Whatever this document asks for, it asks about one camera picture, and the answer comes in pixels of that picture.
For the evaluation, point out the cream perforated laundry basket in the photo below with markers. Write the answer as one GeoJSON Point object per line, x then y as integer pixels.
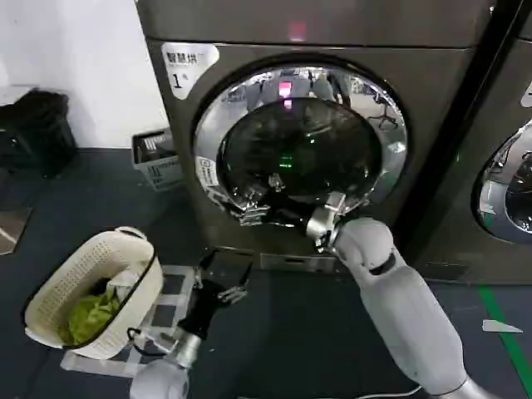
{"type": "Point", "coordinates": [66, 287]}

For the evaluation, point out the green cloth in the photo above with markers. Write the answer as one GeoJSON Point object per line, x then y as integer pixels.
{"type": "Point", "coordinates": [89, 313]}

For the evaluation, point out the grey plastic crate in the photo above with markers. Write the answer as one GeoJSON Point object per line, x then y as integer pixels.
{"type": "Point", "coordinates": [160, 170]}

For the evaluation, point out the grey dryer with number label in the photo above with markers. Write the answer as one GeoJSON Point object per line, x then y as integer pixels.
{"type": "Point", "coordinates": [316, 25]}

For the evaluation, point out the grey dryer without label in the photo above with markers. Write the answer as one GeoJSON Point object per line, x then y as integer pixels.
{"type": "Point", "coordinates": [494, 83]}

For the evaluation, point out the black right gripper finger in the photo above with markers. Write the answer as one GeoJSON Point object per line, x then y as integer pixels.
{"type": "Point", "coordinates": [253, 217]}
{"type": "Point", "coordinates": [257, 198]}

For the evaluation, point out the round glass dryer door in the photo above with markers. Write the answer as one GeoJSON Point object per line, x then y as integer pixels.
{"type": "Point", "coordinates": [299, 141]}

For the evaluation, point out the green floor tape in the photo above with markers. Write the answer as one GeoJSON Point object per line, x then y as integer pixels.
{"type": "Point", "coordinates": [505, 336]}

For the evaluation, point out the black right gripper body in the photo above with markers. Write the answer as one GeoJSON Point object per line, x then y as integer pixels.
{"type": "Point", "coordinates": [291, 215]}

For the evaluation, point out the white paper scrap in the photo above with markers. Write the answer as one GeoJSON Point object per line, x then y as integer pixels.
{"type": "Point", "coordinates": [500, 326]}

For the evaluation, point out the black bag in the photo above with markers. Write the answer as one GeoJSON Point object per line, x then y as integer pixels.
{"type": "Point", "coordinates": [35, 133]}

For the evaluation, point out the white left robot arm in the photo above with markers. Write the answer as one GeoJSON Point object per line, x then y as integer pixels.
{"type": "Point", "coordinates": [162, 380]}

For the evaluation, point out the dark cloth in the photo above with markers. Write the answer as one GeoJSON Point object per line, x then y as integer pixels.
{"type": "Point", "coordinates": [99, 286]}

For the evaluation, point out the white cloth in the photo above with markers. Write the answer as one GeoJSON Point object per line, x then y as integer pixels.
{"type": "Point", "coordinates": [124, 282]}

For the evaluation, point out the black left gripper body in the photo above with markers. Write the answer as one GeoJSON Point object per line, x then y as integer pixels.
{"type": "Point", "coordinates": [203, 309]}

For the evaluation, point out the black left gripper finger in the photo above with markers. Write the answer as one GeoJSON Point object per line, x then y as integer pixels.
{"type": "Point", "coordinates": [203, 266]}
{"type": "Point", "coordinates": [239, 291]}

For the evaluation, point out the round chrome-ringed dryer door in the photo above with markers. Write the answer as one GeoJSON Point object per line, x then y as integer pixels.
{"type": "Point", "coordinates": [513, 187]}

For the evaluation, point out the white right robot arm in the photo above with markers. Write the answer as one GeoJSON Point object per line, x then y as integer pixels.
{"type": "Point", "coordinates": [395, 307]}

